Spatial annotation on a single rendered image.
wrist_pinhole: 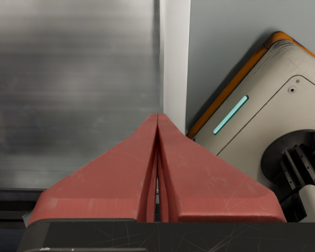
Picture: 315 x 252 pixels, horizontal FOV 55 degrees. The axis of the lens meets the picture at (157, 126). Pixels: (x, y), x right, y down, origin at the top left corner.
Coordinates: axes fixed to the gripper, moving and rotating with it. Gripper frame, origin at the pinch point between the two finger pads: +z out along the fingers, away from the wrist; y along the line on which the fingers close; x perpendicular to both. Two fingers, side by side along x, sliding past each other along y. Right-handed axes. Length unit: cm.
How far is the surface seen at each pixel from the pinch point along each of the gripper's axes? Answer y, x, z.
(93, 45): 6.8, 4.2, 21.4
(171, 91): -1.6, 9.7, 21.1
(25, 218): 17.3, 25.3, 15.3
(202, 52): -18, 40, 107
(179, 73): -2.5, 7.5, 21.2
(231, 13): -28, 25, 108
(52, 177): 14.2, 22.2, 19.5
